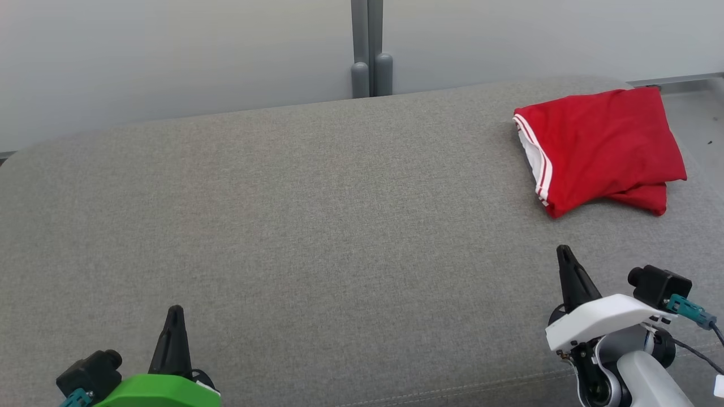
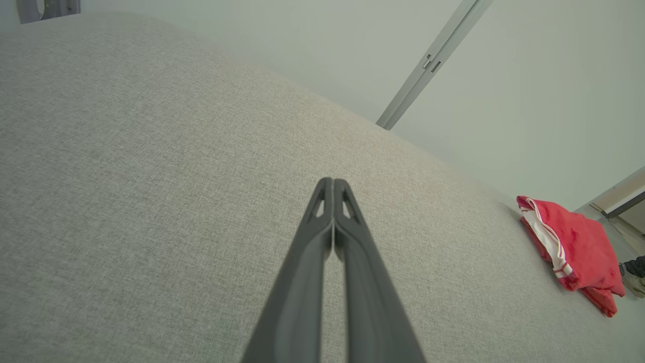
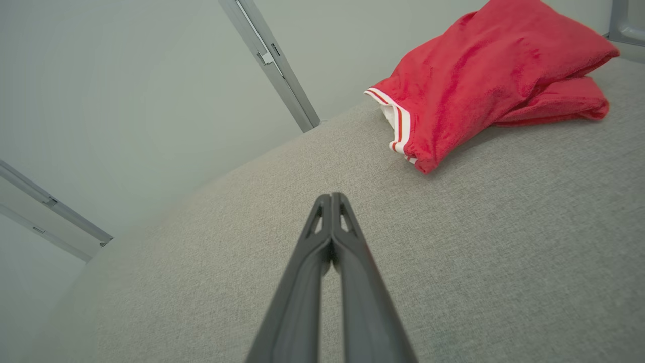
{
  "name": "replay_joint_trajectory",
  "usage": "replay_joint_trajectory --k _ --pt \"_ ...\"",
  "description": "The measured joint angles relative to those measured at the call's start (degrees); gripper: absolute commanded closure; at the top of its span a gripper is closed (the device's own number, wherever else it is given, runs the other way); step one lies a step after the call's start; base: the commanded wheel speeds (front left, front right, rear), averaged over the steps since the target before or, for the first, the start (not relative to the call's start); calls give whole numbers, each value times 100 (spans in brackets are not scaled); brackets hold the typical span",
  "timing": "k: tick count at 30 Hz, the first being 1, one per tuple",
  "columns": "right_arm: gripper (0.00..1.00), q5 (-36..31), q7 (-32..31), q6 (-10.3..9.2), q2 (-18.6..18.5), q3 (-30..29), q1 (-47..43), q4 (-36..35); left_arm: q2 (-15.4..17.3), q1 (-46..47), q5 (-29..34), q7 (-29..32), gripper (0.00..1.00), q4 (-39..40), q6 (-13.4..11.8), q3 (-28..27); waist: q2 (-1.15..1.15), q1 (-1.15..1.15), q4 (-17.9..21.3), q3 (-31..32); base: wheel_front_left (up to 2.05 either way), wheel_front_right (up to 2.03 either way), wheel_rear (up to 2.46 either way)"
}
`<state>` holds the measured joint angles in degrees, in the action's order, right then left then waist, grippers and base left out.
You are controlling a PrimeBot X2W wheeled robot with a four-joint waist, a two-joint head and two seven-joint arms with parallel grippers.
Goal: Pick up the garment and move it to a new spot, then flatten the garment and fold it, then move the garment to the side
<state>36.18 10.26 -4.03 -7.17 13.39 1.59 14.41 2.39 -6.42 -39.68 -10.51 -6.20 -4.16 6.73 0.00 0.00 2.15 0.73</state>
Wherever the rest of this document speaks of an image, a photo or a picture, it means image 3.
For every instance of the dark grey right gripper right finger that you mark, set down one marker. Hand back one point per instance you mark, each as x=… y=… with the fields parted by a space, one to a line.
x=368 y=312

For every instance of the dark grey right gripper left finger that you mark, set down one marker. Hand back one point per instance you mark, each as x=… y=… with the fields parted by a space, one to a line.
x=302 y=302

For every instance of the red jersey with white sleeves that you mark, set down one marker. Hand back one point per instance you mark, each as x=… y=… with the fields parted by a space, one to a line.
x=478 y=75

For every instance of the grey metal post with latches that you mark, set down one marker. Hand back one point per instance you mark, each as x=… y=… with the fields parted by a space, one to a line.
x=283 y=80

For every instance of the grey metal rail with latches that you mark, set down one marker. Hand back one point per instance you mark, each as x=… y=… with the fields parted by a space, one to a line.
x=75 y=219

